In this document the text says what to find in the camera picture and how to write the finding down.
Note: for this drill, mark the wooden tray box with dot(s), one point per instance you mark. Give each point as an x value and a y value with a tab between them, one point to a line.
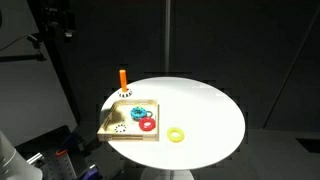
131	120

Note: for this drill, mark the grey vertical pole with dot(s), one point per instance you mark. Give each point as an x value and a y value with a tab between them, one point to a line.
167	35

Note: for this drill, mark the orange peg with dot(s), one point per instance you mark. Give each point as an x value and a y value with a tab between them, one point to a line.
123	80

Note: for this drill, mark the white round table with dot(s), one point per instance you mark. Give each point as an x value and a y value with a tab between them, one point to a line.
198	126

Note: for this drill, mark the black and white peg base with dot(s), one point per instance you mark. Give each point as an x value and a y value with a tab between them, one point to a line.
126	94

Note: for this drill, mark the black camera tripod stand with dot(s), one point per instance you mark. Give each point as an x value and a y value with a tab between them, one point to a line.
50	15

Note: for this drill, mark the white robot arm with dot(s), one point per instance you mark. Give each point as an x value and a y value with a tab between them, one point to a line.
13	166

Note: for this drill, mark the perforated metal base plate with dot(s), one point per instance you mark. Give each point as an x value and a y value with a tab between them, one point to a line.
60	154

